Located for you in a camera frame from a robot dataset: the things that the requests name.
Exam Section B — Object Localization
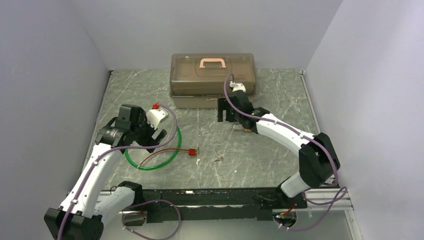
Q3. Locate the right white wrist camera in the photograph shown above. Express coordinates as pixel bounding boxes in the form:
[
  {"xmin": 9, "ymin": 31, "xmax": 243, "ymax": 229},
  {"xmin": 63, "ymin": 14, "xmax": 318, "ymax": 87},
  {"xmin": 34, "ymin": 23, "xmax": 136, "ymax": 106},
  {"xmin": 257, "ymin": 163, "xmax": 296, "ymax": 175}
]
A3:
[{"xmin": 229, "ymin": 81, "xmax": 246, "ymax": 93}]

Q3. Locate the brass padlock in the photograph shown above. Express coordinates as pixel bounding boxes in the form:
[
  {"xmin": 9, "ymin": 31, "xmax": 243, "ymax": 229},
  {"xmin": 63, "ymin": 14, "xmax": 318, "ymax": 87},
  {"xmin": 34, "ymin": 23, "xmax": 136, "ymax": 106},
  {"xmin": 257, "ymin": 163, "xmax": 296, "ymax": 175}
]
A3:
[{"xmin": 230, "ymin": 123, "xmax": 251, "ymax": 133}]

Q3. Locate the pink tool box handle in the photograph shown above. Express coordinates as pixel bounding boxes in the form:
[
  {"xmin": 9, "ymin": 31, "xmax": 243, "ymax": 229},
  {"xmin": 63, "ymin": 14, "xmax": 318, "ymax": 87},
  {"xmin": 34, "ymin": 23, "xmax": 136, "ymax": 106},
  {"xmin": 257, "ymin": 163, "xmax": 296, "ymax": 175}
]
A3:
[{"xmin": 199, "ymin": 58, "xmax": 227, "ymax": 69}]

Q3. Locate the aluminium frame rail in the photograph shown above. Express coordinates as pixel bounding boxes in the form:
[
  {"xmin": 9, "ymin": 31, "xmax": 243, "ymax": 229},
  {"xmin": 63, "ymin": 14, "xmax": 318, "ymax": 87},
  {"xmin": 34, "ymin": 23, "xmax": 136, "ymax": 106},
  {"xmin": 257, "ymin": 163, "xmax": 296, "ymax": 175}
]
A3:
[{"xmin": 61, "ymin": 188, "xmax": 354, "ymax": 215}]

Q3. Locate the brown translucent tool box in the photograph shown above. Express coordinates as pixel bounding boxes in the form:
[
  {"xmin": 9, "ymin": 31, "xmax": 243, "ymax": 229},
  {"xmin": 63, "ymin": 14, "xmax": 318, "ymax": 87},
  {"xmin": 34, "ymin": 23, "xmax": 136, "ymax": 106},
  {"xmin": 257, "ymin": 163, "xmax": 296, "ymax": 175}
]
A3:
[{"xmin": 169, "ymin": 53, "xmax": 259, "ymax": 109}]

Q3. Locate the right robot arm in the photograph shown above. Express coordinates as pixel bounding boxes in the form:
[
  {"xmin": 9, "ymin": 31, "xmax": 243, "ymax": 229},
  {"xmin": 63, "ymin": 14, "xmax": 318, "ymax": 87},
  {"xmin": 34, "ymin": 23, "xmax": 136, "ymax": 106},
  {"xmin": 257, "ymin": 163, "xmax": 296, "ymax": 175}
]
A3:
[{"xmin": 217, "ymin": 90, "xmax": 341, "ymax": 208}]

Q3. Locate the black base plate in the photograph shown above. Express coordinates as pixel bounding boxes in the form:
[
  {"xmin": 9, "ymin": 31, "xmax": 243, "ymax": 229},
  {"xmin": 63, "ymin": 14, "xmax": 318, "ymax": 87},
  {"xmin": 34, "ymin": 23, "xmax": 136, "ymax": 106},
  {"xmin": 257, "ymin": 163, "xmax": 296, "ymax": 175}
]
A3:
[{"xmin": 124, "ymin": 187, "xmax": 308, "ymax": 223}]

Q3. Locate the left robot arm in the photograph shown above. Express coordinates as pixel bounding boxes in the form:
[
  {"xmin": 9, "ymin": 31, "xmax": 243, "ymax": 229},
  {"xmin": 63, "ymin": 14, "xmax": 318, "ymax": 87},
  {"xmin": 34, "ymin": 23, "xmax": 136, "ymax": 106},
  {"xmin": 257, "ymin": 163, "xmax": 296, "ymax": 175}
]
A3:
[{"xmin": 44, "ymin": 103, "xmax": 175, "ymax": 240}]

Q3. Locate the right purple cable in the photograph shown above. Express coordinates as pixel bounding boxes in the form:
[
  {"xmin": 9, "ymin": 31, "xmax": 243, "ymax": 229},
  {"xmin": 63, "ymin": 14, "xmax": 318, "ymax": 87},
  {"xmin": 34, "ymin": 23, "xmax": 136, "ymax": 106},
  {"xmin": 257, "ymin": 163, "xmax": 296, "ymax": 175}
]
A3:
[{"xmin": 223, "ymin": 73, "xmax": 349, "ymax": 232}]

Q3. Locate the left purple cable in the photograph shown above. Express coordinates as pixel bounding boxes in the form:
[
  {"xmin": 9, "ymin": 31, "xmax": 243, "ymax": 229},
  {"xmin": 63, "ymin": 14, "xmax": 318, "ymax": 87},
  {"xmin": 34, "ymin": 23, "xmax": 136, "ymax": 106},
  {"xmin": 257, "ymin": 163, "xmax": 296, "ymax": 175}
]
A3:
[{"xmin": 56, "ymin": 103, "xmax": 182, "ymax": 240}]

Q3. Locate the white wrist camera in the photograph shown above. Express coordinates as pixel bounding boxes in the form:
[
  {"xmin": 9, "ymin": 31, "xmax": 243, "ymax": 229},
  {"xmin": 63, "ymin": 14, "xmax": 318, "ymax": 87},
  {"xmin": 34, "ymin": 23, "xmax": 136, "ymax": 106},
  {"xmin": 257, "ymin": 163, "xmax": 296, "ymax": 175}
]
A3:
[
  {"xmin": 229, "ymin": 81, "xmax": 246, "ymax": 93},
  {"xmin": 146, "ymin": 103, "xmax": 168, "ymax": 130}
]

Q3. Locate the green cable lock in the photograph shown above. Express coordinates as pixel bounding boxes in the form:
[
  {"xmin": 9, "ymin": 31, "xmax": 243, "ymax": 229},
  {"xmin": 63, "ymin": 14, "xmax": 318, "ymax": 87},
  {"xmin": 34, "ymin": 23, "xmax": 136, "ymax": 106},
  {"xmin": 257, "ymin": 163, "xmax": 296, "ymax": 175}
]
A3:
[{"xmin": 124, "ymin": 125, "xmax": 182, "ymax": 172}]

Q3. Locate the red cable lock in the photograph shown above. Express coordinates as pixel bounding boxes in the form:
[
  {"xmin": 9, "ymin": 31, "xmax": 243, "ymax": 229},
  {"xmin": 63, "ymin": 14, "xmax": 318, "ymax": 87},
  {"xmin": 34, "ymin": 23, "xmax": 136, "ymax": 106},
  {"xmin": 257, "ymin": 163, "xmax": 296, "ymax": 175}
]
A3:
[{"xmin": 137, "ymin": 147, "xmax": 197, "ymax": 168}]

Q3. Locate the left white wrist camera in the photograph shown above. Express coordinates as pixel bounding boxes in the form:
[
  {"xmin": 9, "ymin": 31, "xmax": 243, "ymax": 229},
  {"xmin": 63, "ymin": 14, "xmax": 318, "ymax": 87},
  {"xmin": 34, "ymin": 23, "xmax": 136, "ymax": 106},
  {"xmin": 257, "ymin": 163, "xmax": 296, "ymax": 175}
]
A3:
[{"xmin": 146, "ymin": 103, "xmax": 168, "ymax": 130}]

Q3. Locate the purple cable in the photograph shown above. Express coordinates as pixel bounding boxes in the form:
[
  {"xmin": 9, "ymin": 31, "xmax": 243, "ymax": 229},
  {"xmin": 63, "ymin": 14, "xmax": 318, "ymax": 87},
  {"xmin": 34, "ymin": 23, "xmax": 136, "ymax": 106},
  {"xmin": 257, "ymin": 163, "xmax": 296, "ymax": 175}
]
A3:
[
  {"xmin": 223, "ymin": 73, "xmax": 349, "ymax": 232},
  {"xmin": 56, "ymin": 103, "xmax": 182, "ymax": 240}
]

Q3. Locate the silver key set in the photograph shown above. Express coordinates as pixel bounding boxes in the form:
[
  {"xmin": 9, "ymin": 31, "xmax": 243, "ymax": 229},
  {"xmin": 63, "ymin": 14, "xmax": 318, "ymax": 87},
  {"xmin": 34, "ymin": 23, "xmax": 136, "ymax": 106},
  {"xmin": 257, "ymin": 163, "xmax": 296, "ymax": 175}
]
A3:
[{"xmin": 214, "ymin": 150, "xmax": 224, "ymax": 162}]

